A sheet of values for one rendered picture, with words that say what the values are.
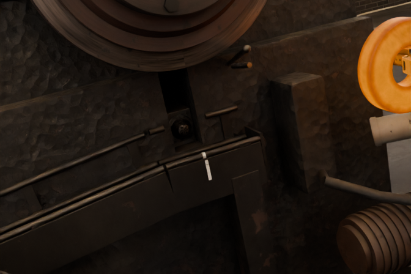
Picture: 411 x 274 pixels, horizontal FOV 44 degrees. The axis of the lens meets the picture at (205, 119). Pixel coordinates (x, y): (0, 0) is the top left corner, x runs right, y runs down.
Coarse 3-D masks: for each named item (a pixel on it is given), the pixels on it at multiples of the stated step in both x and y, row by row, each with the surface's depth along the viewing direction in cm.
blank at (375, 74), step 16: (384, 32) 79; (400, 32) 80; (368, 48) 80; (384, 48) 79; (400, 48) 80; (368, 64) 79; (384, 64) 80; (368, 80) 80; (384, 80) 81; (368, 96) 83; (384, 96) 81; (400, 96) 83; (400, 112) 83
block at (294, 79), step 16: (272, 80) 106; (288, 80) 102; (304, 80) 100; (320, 80) 100; (272, 96) 107; (288, 96) 100; (304, 96) 100; (320, 96) 101; (288, 112) 102; (304, 112) 100; (320, 112) 102; (288, 128) 104; (304, 128) 101; (320, 128) 102; (288, 144) 106; (304, 144) 102; (320, 144) 103; (288, 160) 108; (304, 160) 103; (320, 160) 104; (288, 176) 111; (304, 176) 104; (336, 176) 106
